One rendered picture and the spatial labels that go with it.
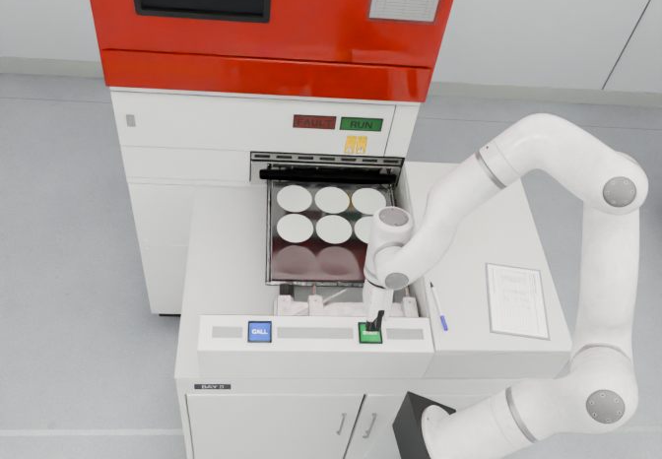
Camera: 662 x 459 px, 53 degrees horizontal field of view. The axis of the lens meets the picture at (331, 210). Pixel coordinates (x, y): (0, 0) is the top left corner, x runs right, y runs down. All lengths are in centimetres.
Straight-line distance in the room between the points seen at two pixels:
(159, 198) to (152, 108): 36
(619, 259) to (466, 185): 30
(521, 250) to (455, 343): 36
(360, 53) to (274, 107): 30
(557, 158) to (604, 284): 25
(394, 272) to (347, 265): 49
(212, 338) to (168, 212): 68
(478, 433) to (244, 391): 61
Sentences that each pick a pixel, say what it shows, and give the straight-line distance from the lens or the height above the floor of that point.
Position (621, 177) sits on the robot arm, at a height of 158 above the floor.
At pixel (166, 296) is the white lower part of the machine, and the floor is 20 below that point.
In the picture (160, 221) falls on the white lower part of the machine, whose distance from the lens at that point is 219.
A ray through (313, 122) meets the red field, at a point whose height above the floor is 110.
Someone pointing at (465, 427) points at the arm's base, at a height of 104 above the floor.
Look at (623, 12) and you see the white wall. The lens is 380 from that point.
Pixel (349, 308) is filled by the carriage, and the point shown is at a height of 88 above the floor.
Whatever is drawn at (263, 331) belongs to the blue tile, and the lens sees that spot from 158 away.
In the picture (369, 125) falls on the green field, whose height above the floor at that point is 110.
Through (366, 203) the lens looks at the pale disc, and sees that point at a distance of 193.
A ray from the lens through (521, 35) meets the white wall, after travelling 369.
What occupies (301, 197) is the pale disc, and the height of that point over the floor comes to 90.
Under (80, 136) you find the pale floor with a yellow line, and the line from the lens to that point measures 345.
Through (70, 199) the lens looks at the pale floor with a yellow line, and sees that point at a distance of 318.
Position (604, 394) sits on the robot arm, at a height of 128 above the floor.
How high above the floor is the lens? 234
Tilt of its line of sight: 49 degrees down
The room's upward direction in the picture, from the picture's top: 10 degrees clockwise
